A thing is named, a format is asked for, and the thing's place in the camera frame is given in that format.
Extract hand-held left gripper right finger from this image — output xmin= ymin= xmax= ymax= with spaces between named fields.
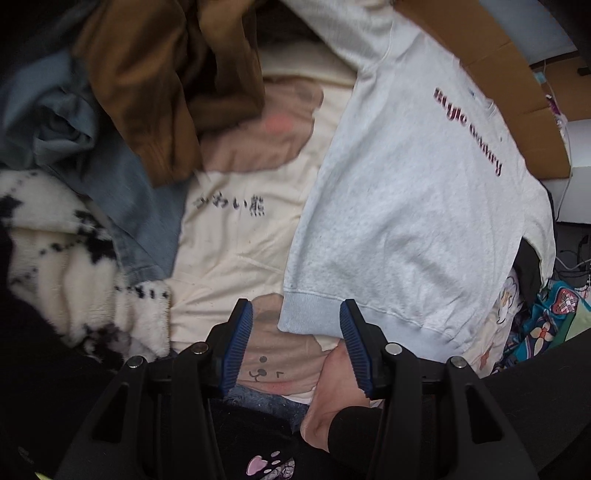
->
xmin=339 ymin=299 xmax=541 ymax=480

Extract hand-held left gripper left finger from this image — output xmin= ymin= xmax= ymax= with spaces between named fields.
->
xmin=71 ymin=299 xmax=254 ymax=480

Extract light grey sweatshirt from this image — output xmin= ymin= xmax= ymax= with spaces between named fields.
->
xmin=277 ymin=0 xmax=557 ymax=357

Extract person's bare foot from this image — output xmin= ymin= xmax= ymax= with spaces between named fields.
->
xmin=300 ymin=344 xmax=385 ymax=454

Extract cream bear print bedsheet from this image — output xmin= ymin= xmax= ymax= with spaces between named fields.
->
xmin=164 ymin=37 xmax=523 ymax=417

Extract teal floral bag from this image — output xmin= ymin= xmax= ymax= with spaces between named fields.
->
xmin=492 ymin=279 xmax=591 ymax=376

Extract white black fluffy blanket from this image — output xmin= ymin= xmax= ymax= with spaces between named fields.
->
xmin=0 ymin=168 xmax=174 ymax=366

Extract brown garment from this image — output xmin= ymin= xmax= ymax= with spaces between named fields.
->
xmin=74 ymin=0 xmax=267 ymax=188

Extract blue denim jeans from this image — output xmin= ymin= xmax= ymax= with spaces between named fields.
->
xmin=0 ymin=46 xmax=186 ymax=283

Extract flat cardboard sheet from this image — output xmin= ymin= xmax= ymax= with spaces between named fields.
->
xmin=392 ymin=0 xmax=571 ymax=182

